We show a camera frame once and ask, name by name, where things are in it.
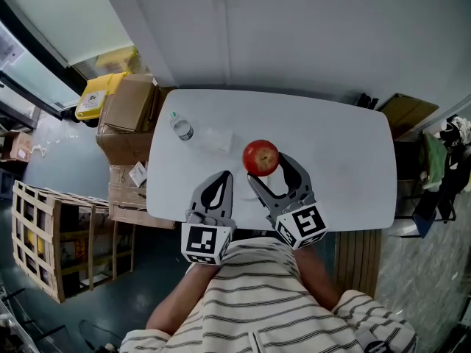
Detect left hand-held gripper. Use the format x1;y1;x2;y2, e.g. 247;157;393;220
180;170;237;266

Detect wooden rack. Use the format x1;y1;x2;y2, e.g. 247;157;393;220
395;130;448;198

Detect small cardboard box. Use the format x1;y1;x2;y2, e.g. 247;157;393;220
104;74;159;134

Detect person's right forearm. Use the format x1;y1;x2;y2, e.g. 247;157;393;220
294;246;341;312

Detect flat cardboard sheet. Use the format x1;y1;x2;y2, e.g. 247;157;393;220
378;93;441;141

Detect black power adapter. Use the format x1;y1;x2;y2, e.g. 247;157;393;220
355;93;380;110

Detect black floor cable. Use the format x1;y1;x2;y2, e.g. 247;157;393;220
79;319;122;351

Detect yellow flat cardboard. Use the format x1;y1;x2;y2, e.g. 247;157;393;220
94;46;139;75

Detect person's striped shirt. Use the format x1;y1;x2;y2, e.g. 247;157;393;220
119;237;419;353

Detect medium cardboard box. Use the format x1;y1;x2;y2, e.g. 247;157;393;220
96;121;155;167

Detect cardboard box white label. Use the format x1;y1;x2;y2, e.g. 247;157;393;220
1;130;34;163

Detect person's left forearm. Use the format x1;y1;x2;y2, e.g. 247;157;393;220
146;263;218;336

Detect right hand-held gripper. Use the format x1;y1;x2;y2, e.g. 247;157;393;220
247;151;330;251

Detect large labelled cardboard box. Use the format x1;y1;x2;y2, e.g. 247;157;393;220
107;163;177;230

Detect green cloth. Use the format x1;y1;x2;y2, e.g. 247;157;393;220
421;132;448;193

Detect blue chair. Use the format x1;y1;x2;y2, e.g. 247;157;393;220
399;189;457;239

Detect clear water bottle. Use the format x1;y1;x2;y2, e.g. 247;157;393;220
169;111;195;142

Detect wooden slat board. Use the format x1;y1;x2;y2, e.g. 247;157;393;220
334;229;383;299

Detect white string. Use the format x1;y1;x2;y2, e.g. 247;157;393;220
31;134;80;157

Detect white paper packet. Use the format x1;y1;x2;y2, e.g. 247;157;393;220
128;161;148;188

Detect yellow bin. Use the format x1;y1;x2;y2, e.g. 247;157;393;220
74;71;132;123

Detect red apple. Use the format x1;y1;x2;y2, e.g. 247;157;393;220
241;139;280;178

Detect white cable conduit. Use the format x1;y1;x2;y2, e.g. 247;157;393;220
222;0;233;88

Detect wooden crate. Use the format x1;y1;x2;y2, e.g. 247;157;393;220
11;180;137;304

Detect glass door black frame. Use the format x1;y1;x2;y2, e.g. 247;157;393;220
0;0;89;132

